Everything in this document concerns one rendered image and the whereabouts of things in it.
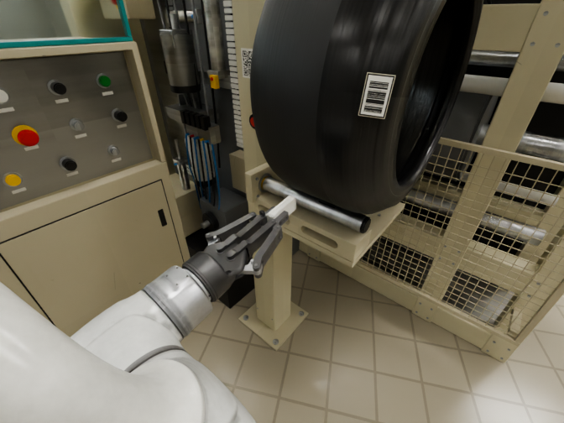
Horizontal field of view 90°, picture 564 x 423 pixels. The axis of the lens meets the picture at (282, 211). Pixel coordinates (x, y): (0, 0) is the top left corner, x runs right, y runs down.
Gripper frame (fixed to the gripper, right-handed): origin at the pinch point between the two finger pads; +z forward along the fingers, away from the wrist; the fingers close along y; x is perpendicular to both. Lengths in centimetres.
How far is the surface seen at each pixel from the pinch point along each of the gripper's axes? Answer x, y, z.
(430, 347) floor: 112, -35, 56
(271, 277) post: 66, 30, 19
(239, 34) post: -22, 39, 32
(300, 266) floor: 112, 47, 58
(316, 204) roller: 13.9, 5.4, 19.2
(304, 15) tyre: -28.8, 3.9, 14.4
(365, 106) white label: -17.9, -9.7, 10.7
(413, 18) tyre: -27.8, -11.8, 18.5
